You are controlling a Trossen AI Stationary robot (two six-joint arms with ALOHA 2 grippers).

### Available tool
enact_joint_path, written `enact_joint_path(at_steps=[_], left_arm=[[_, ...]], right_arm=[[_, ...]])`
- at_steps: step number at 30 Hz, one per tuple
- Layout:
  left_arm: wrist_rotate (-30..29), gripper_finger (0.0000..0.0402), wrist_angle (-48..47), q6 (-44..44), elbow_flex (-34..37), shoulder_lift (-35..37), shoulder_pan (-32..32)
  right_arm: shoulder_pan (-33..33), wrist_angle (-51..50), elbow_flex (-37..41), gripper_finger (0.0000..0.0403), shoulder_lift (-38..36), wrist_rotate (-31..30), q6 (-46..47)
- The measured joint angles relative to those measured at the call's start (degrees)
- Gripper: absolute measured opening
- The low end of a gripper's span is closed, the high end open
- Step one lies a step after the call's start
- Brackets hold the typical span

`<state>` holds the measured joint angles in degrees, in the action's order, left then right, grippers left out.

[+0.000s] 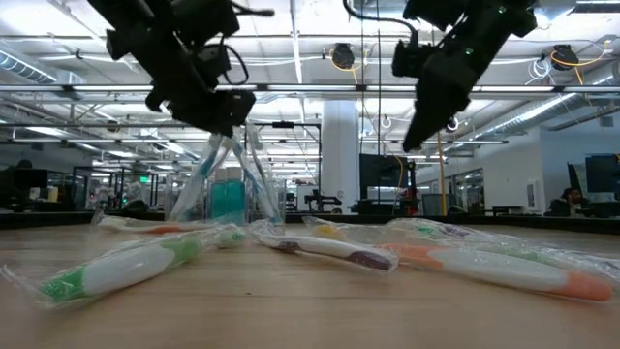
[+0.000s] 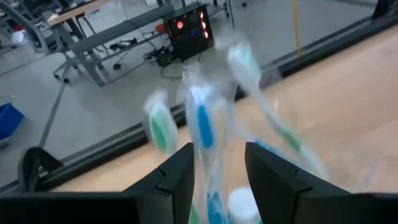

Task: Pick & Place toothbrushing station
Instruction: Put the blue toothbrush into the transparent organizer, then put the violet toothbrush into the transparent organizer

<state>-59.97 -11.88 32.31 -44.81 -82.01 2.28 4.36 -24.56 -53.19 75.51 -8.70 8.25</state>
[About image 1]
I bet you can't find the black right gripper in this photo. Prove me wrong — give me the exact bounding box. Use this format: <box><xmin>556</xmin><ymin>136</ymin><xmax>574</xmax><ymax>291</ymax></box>
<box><xmin>402</xmin><ymin>0</ymin><xmax>506</xmax><ymax>153</ymax></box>

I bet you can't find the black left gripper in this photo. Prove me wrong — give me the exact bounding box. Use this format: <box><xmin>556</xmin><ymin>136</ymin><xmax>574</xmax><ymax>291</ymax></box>
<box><xmin>105</xmin><ymin>27</ymin><xmax>258</xmax><ymax>139</ymax></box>

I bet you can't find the blue toothbrush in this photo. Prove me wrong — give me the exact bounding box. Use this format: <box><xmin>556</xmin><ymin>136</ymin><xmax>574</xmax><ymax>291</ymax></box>
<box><xmin>168</xmin><ymin>135</ymin><xmax>229</xmax><ymax>223</ymax></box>
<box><xmin>231</xmin><ymin>138</ymin><xmax>285</xmax><ymax>224</ymax></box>

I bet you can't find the orange toothbrush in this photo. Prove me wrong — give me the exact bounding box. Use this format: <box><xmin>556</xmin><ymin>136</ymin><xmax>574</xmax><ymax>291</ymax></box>
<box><xmin>303</xmin><ymin>215</ymin><xmax>617</xmax><ymax>304</ymax></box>
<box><xmin>90</xmin><ymin>208</ymin><xmax>219</xmax><ymax>238</ymax></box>

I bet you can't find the purple toothbrush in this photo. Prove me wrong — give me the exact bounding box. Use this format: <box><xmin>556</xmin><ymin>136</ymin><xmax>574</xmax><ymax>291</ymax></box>
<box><xmin>247</xmin><ymin>218</ymin><xmax>401</xmax><ymax>273</ymax></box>
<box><xmin>438</xmin><ymin>223</ymin><xmax>490</xmax><ymax>241</ymax></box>

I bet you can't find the black robot station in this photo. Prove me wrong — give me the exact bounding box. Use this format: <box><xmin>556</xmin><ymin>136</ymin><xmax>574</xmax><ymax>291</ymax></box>
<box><xmin>358</xmin><ymin>153</ymin><xmax>419</xmax><ymax>216</ymax></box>

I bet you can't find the black machine on bench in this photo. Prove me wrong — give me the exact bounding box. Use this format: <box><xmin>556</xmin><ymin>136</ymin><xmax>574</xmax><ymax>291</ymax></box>
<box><xmin>303</xmin><ymin>188</ymin><xmax>343</xmax><ymax>213</ymax></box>

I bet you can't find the white building pillar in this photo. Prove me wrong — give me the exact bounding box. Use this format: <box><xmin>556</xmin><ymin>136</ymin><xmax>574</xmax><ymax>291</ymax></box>
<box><xmin>321</xmin><ymin>100</ymin><xmax>360</xmax><ymax>214</ymax></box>

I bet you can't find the person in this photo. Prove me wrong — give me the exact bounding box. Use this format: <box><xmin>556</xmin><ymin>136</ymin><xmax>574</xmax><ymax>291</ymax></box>
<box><xmin>544</xmin><ymin>187</ymin><xmax>585</xmax><ymax>218</ymax></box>

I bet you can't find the dark computer monitor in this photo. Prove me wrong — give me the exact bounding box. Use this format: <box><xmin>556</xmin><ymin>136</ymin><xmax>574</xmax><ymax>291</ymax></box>
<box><xmin>566</xmin><ymin>153</ymin><xmax>620</xmax><ymax>204</ymax></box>

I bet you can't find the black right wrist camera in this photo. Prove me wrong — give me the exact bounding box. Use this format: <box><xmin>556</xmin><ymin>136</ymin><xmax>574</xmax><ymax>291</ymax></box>
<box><xmin>390</xmin><ymin>40</ymin><xmax>440</xmax><ymax>79</ymax></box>

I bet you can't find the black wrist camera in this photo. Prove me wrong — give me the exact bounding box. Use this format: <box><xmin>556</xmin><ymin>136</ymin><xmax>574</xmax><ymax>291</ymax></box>
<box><xmin>390</xmin><ymin>40</ymin><xmax>440</xmax><ymax>79</ymax></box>
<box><xmin>195</xmin><ymin>42</ymin><xmax>234</xmax><ymax>87</ymax></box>

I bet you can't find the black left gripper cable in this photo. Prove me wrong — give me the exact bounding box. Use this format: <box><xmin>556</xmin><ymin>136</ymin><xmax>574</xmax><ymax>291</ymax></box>
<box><xmin>220</xmin><ymin>2</ymin><xmax>276</xmax><ymax>87</ymax></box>

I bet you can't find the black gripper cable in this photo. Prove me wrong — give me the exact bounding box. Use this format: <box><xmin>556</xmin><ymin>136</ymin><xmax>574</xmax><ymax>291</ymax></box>
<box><xmin>342</xmin><ymin>0</ymin><xmax>420</xmax><ymax>45</ymax></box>
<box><xmin>220</xmin><ymin>2</ymin><xmax>276</xmax><ymax>87</ymax></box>

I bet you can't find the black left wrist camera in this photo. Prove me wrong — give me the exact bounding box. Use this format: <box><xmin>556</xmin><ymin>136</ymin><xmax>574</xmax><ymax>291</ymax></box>
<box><xmin>195</xmin><ymin>42</ymin><xmax>234</xmax><ymax>87</ymax></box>

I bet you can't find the black metal gantry frame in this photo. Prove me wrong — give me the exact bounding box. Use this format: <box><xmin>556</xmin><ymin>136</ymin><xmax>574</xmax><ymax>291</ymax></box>
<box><xmin>254</xmin><ymin>120</ymin><xmax>324</xmax><ymax>214</ymax></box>

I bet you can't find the long ceiling light rail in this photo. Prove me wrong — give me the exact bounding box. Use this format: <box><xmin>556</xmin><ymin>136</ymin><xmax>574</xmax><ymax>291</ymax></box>
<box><xmin>0</xmin><ymin>82</ymin><xmax>620</xmax><ymax>96</ymax></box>

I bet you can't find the silver ventilation duct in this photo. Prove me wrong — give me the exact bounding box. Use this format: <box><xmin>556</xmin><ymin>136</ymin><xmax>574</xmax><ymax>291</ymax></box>
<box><xmin>0</xmin><ymin>48</ymin><xmax>59</xmax><ymax>86</ymax></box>
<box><xmin>464</xmin><ymin>91</ymin><xmax>597</xmax><ymax>142</ymax></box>

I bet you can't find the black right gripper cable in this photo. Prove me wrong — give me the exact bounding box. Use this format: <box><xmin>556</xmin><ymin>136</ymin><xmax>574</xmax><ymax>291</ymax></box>
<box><xmin>342</xmin><ymin>0</ymin><xmax>420</xmax><ymax>45</ymax></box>

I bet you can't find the black ceiling cable reel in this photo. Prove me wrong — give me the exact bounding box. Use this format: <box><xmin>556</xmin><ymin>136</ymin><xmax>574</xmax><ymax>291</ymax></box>
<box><xmin>551</xmin><ymin>44</ymin><xmax>580</xmax><ymax>72</ymax></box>
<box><xmin>330</xmin><ymin>42</ymin><xmax>357</xmax><ymax>70</ymax></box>

